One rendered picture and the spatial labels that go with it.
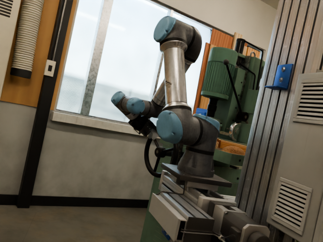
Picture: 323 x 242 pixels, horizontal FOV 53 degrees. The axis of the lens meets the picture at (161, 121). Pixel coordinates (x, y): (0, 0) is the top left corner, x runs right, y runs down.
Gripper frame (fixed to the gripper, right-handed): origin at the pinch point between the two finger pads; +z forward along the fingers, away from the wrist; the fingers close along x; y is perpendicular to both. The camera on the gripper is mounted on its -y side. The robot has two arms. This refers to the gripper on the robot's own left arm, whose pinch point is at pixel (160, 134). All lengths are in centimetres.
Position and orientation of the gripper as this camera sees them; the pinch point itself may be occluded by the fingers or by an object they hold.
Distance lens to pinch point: 180.2
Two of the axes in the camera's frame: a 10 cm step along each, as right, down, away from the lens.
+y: -5.8, 7.7, -2.6
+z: 5.9, 6.2, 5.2
